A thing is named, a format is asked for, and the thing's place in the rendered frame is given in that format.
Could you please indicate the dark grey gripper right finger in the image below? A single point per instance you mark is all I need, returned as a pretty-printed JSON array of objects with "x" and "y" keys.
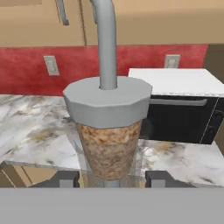
[{"x": 155, "y": 176}]

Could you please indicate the tan base cupboard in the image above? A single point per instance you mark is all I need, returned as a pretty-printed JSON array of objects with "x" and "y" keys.
[{"x": 29, "y": 175}]

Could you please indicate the grey wall socket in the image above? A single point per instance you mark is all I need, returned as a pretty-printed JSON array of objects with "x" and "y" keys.
[
  {"x": 51, "y": 65},
  {"x": 172, "y": 61}
]

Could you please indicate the tan wall cupboard door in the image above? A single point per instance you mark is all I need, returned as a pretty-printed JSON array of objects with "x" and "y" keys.
[
  {"x": 163, "y": 22},
  {"x": 32, "y": 23}
]

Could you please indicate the glass bottle with cork pourer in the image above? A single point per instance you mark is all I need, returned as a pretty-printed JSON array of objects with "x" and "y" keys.
[{"x": 108, "y": 105}]

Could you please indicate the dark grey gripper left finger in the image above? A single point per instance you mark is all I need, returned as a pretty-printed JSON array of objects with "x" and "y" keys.
[{"x": 68, "y": 177}]

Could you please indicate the white microwave oven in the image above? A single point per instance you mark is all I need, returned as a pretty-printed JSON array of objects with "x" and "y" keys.
[{"x": 178, "y": 81}]

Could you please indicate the black microwave door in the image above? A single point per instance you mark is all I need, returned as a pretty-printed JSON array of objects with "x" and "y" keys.
[{"x": 178, "y": 122}]

